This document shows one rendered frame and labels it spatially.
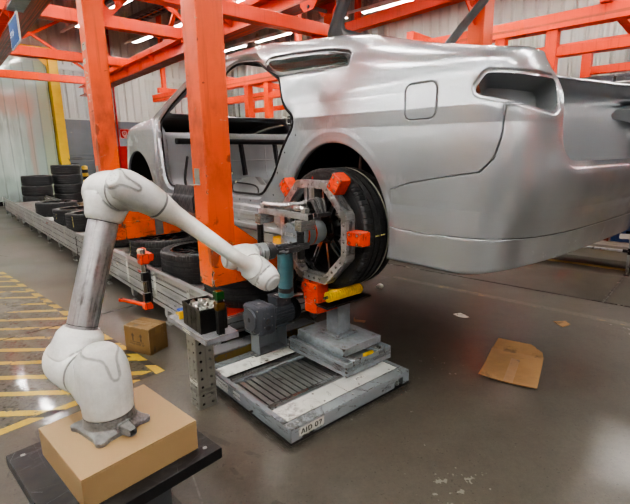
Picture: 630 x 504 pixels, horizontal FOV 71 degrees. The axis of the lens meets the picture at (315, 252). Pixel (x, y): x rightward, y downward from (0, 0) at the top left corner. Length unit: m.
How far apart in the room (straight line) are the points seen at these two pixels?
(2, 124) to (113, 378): 13.58
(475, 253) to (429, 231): 0.23
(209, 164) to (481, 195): 1.40
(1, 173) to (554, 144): 14.05
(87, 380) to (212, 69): 1.66
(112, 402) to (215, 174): 1.38
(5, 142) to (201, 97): 12.58
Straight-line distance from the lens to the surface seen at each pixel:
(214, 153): 2.50
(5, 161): 14.85
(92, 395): 1.55
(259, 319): 2.55
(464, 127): 1.92
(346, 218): 2.14
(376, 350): 2.58
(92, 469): 1.51
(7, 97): 15.02
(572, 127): 3.60
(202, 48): 2.54
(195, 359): 2.31
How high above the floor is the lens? 1.25
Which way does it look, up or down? 12 degrees down
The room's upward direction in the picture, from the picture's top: 1 degrees counter-clockwise
